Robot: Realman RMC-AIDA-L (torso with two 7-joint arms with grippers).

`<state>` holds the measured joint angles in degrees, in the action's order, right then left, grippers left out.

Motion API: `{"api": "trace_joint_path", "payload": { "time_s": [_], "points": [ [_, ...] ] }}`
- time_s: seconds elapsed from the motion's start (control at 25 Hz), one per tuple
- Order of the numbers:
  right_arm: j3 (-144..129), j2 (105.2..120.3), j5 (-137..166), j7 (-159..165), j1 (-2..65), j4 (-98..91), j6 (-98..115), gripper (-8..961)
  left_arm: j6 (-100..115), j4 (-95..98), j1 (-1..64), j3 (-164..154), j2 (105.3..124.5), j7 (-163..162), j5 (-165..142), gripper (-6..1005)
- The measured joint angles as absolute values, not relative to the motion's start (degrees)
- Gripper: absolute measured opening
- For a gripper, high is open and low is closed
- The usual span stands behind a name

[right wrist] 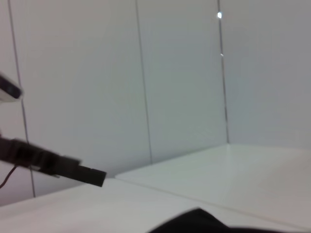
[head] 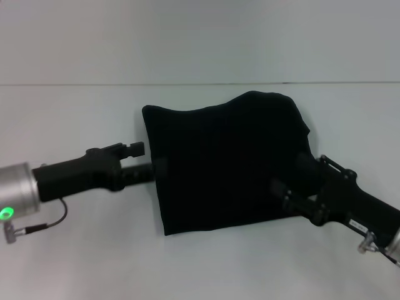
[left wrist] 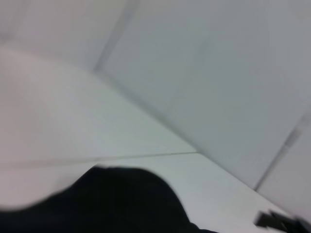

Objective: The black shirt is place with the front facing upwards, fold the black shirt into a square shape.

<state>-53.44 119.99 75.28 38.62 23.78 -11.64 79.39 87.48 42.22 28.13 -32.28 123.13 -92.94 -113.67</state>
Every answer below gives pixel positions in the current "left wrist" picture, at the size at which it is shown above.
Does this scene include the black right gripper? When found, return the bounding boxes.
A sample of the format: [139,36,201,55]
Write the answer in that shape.
[253,210,311,233]

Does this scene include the black shirt with FREE print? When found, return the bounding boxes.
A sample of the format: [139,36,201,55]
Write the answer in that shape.
[0,166,219,233]

